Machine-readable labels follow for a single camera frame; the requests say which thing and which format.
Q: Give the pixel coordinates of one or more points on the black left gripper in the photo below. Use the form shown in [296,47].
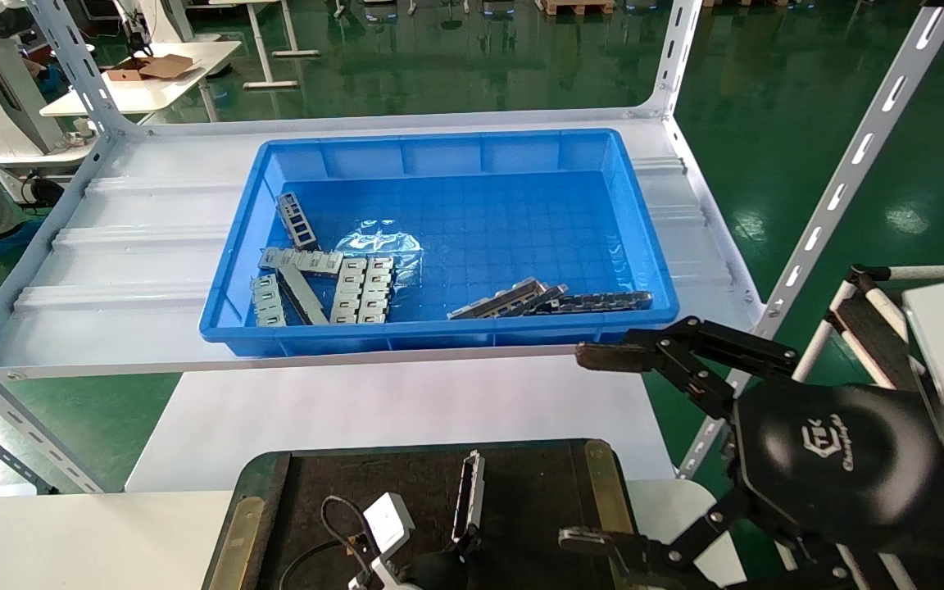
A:
[439,574]

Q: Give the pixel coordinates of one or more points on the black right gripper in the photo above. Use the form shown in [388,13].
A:
[832,459]

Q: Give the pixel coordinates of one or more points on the silver slotted metal part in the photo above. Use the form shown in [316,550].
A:
[469,492]

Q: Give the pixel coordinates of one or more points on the black slotted metal part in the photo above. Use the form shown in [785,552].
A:
[603,301]

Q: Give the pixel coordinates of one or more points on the black tray with brass edges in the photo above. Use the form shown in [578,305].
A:
[521,508]

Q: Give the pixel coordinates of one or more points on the grey brackets right pile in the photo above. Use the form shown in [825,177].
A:
[492,301]

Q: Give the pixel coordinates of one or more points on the blue plastic bin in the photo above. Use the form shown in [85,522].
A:
[521,213]

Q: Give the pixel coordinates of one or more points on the clear plastic bag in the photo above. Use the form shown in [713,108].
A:
[382,242]

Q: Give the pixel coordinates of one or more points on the white slotted metal rack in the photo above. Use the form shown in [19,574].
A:
[152,213]

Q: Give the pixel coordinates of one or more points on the wooden pallet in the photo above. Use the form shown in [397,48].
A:
[574,6]

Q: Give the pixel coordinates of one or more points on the white desk with legs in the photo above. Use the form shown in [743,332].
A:
[271,49]

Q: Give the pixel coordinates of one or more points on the black round floor device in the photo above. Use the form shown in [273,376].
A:
[42,190]

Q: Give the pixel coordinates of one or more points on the white rounded desk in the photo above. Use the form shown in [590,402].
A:
[144,94]

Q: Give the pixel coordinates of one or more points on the open flat cardboard box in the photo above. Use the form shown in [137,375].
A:
[152,67]

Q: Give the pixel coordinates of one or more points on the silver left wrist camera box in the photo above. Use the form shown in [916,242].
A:
[386,520]

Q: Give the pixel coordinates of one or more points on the grey metal bracket part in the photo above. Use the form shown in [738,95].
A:
[550,297]

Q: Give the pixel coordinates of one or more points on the white pipe frame cart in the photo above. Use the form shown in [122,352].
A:
[865,324]

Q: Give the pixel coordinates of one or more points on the light grey metal bracket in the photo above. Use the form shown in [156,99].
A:
[349,289]
[300,260]
[267,299]

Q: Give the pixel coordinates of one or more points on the dark grey perforated bracket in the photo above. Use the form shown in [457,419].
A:
[297,220]

